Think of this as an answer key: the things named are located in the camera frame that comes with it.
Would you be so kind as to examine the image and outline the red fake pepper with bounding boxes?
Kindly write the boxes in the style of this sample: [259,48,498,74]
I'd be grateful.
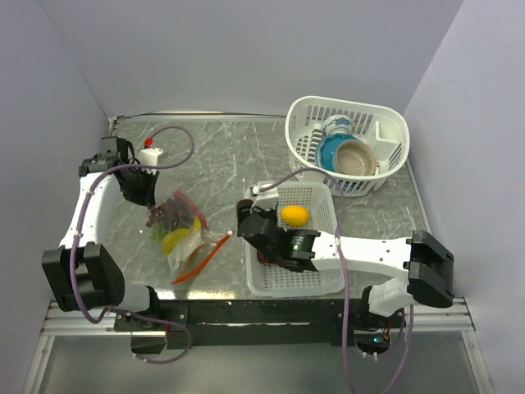
[173,190,208,231]

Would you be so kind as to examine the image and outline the green fake lettuce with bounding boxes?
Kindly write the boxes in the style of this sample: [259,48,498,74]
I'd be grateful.
[151,223,168,242]

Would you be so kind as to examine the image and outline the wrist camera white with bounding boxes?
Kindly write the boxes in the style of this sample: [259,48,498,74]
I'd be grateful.
[136,148,164,167]
[248,182,279,211]

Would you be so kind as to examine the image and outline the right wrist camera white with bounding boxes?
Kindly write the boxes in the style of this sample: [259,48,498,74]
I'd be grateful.
[248,182,279,211]

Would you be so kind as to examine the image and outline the purple cable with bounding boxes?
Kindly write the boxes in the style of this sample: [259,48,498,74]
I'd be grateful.
[256,167,415,394]
[68,125,196,365]

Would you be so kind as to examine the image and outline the blue white porcelain cup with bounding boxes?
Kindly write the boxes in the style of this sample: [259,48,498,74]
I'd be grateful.
[321,114,354,137]

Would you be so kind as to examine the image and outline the clear zip top bag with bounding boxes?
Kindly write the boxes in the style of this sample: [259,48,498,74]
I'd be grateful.
[156,193,235,286]

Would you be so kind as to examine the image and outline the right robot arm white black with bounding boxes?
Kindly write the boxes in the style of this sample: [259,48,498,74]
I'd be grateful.
[237,199,454,328]

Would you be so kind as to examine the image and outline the beige bowl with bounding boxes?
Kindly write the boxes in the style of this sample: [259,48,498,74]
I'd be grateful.
[333,140,377,176]

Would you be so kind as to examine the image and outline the dark red fake plum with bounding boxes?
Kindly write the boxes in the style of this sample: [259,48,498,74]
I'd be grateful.
[257,251,268,265]

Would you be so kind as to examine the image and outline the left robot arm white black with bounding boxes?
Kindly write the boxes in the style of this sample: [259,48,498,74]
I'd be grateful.
[41,137,163,330]

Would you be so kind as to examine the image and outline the aluminium frame rail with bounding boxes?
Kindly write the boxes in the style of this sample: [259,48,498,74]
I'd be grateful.
[40,300,476,337]

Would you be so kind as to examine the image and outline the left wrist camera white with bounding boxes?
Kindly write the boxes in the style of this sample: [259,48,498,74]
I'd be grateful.
[136,148,164,167]

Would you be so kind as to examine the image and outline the yellow fake banana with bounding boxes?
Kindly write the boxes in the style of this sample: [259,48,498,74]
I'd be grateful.
[161,217,202,256]

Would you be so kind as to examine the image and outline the purple fake grapes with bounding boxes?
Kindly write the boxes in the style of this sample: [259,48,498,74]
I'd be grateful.
[146,197,194,231]

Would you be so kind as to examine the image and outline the teal bowl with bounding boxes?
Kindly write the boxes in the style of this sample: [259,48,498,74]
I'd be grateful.
[315,133,356,172]

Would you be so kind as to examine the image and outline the yellow fake lemon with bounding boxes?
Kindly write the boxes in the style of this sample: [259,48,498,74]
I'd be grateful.
[281,205,310,227]

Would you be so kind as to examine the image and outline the white oval dish rack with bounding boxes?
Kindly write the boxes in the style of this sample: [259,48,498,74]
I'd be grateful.
[285,96,410,197]

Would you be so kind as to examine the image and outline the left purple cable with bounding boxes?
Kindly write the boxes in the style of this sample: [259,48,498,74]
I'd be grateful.
[68,125,196,365]

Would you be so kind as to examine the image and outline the white perforated rectangular basket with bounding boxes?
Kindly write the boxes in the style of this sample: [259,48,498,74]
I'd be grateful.
[243,181,345,298]

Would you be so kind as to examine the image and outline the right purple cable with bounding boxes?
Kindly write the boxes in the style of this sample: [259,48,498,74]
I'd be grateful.
[256,167,415,394]

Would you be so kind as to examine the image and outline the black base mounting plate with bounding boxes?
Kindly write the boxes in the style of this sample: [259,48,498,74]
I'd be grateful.
[114,299,406,355]

